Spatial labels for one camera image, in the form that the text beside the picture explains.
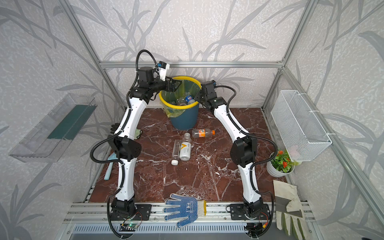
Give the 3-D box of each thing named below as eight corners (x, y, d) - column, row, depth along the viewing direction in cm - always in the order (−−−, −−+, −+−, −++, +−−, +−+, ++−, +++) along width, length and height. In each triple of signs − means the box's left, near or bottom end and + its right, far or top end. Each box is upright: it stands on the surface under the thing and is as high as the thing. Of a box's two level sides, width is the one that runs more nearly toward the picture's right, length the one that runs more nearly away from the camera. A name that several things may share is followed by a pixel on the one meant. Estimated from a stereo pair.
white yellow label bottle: (180, 161, 94) (178, 156, 88) (182, 136, 106) (181, 130, 101) (190, 161, 94) (190, 156, 88) (192, 136, 106) (191, 130, 101)
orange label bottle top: (192, 139, 104) (192, 134, 100) (192, 133, 107) (192, 128, 103) (214, 139, 104) (215, 134, 100) (214, 133, 107) (215, 128, 103)
